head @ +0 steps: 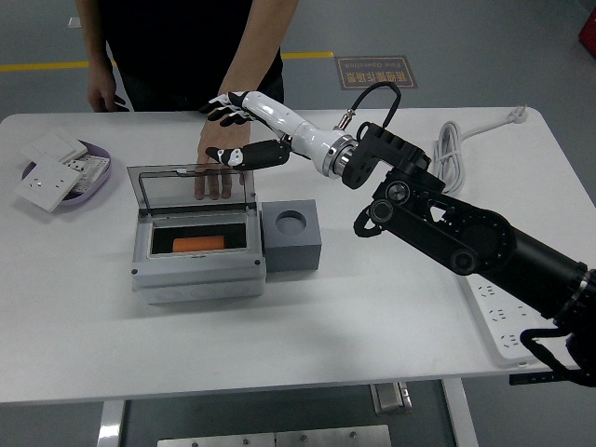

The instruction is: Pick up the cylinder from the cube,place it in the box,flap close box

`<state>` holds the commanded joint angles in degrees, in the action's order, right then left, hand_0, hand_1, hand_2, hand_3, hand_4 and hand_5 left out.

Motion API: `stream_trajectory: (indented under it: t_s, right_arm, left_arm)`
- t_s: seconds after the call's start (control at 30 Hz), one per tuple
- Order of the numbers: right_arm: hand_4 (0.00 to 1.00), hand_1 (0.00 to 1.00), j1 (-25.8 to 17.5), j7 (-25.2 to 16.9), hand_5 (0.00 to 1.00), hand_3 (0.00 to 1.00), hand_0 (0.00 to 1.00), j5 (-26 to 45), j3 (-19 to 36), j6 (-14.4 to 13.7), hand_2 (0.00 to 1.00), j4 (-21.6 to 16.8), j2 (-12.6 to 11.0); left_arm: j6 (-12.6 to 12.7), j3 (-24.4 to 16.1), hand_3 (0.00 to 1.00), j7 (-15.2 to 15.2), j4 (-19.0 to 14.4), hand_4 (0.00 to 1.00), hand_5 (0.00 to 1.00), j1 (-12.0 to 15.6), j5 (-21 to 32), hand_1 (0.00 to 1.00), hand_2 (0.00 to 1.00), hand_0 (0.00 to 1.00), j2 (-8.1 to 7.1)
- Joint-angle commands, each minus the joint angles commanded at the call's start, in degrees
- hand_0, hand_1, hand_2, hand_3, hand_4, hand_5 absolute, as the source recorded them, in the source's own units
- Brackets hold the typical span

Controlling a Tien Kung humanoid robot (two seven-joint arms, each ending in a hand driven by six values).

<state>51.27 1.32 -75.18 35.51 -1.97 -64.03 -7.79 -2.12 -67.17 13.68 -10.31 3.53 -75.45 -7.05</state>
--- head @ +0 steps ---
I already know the white printed socket panel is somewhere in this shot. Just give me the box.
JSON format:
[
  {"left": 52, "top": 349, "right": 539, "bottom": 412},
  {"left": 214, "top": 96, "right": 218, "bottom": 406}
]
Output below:
[{"left": 62, "top": 155, "right": 112, "bottom": 195}]

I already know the white socket plate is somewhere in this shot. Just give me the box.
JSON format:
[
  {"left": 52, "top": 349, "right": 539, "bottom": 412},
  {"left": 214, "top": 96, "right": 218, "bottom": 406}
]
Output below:
[{"left": 13, "top": 156, "right": 82, "bottom": 213}]

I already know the red object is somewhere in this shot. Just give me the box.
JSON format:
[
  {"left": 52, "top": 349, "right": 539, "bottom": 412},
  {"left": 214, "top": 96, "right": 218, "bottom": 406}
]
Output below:
[{"left": 576, "top": 8, "right": 596, "bottom": 50}]

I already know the grey metal table bracket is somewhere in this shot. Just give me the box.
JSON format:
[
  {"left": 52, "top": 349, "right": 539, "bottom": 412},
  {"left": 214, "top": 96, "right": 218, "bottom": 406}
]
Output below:
[{"left": 371, "top": 381, "right": 413, "bottom": 415}]

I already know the grey cube with round hole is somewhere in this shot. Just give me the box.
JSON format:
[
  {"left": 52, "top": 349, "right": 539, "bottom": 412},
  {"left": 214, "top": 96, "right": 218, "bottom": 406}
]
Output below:
[{"left": 260, "top": 198, "right": 323, "bottom": 274}]

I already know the purple oval tray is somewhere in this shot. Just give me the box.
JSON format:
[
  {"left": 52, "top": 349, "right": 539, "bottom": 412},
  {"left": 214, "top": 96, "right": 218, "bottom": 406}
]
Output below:
[{"left": 21, "top": 138, "right": 115, "bottom": 214}]

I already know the white power strip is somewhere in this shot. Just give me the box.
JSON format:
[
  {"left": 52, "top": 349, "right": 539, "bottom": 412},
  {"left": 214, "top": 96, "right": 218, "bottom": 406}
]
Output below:
[{"left": 458, "top": 274, "right": 556, "bottom": 370}]

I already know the person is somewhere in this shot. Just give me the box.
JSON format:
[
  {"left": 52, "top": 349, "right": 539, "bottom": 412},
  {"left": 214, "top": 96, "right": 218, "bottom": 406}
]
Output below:
[{"left": 74, "top": 0, "right": 302, "bottom": 114}]

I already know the white power cord with plug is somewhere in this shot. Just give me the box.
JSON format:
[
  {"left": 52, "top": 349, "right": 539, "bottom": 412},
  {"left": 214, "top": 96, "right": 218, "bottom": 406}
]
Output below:
[{"left": 432, "top": 104, "right": 530, "bottom": 195}]

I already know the white switch plate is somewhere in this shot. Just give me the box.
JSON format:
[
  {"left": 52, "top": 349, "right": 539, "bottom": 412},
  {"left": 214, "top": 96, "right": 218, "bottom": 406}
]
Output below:
[{"left": 20, "top": 127, "right": 89, "bottom": 165}]

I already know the person's left hand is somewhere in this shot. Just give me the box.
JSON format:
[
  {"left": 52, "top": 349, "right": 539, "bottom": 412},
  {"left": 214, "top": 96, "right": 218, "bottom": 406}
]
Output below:
[{"left": 193, "top": 88, "right": 255, "bottom": 202}]

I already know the grey box with clear flap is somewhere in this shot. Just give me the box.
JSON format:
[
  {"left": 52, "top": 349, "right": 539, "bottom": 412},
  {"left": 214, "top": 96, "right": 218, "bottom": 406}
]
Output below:
[{"left": 126, "top": 162, "right": 268, "bottom": 306}]

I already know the orange cylinder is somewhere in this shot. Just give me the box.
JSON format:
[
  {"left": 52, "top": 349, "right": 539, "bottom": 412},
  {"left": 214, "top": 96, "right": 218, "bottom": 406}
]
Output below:
[{"left": 172, "top": 236, "right": 226, "bottom": 253}]

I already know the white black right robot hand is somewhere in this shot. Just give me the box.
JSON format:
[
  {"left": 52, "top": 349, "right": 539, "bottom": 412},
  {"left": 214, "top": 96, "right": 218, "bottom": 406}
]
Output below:
[{"left": 198, "top": 90, "right": 348, "bottom": 174}]

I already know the white table leg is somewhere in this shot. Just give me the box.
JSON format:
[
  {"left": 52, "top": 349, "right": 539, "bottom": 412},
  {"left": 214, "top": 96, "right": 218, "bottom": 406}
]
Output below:
[
  {"left": 97, "top": 399, "right": 128, "bottom": 447},
  {"left": 440, "top": 377, "right": 481, "bottom": 447}
]

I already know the person's right hand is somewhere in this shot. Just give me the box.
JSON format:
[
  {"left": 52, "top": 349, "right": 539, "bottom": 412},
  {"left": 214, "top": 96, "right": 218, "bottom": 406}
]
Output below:
[{"left": 87, "top": 69, "right": 132, "bottom": 114}]

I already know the grey metal base plate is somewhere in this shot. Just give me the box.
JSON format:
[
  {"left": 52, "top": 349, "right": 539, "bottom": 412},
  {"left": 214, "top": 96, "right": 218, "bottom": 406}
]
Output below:
[{"left": 156, "top": 424, "right": 392, "bottom": 447}]

